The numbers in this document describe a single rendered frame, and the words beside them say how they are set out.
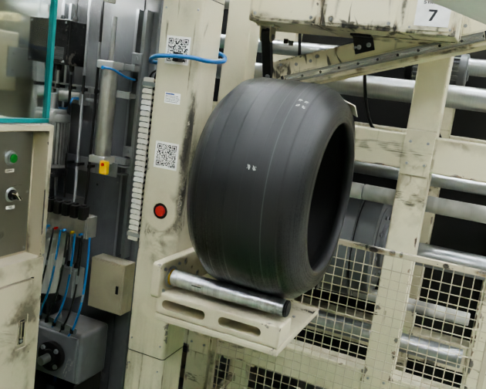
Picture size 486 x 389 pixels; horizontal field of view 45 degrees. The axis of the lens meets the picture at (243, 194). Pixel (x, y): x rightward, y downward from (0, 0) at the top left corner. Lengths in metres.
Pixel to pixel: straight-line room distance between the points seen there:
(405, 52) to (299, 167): 0.65
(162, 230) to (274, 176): 0.49
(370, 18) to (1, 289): 1.24
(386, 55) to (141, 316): 1.07
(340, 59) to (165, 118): 0.59
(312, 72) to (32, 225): 0.96
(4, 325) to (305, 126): 0.95
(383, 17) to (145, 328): 1.12
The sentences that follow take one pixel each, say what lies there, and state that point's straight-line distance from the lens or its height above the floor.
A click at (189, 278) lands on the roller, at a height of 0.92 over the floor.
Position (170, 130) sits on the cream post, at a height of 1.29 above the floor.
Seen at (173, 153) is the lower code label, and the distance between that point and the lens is 1.66.
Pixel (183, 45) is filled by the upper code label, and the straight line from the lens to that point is 1.65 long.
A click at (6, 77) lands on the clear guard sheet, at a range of 1.60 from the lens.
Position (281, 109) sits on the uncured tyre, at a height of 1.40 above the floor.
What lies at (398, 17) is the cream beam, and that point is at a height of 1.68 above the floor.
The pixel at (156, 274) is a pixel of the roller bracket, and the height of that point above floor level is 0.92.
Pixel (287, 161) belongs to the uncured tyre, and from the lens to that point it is 1.33.
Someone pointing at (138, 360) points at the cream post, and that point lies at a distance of 1.86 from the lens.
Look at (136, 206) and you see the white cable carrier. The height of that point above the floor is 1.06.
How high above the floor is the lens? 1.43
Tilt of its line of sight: 10 degrees down
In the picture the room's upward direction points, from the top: 8 degrees clockwise
